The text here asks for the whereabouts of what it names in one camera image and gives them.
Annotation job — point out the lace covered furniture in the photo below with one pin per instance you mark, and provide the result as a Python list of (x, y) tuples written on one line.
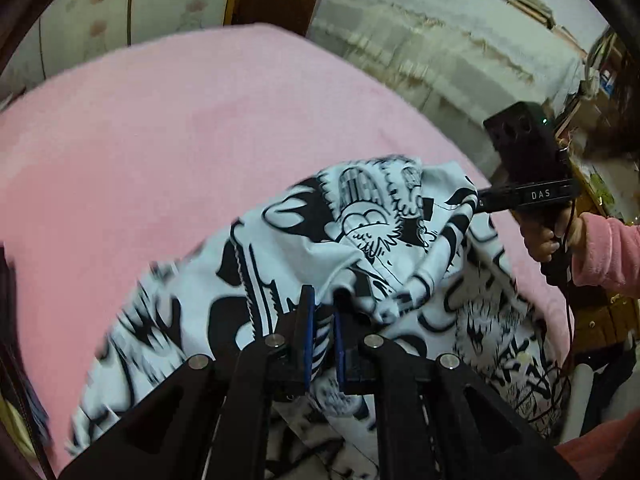
[(425, 60)]

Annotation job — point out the white black lettered jacket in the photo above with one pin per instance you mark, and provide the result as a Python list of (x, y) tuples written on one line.
[(380, 200)]

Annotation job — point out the wooden frame pieces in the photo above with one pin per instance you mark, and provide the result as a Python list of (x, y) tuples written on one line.
[(525, 7)]

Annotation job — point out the person's pink clothing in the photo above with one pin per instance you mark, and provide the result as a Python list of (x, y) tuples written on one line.
[(605, 455)]

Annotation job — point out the person's right hand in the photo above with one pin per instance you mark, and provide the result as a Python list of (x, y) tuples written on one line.
[(537, 242)]

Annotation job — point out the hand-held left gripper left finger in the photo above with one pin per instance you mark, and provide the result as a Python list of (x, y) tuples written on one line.
[(309, 320)]

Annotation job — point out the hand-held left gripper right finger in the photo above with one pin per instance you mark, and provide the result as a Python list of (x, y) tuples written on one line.
[(339, 350)]

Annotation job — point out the floral door wardrobe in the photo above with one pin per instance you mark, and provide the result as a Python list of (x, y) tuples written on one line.
[(100, 0)]

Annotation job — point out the pink bed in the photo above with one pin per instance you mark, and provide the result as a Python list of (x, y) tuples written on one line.
[(150, 160)]

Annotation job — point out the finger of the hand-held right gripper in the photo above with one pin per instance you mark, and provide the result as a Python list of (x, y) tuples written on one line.
[(487, 200)]

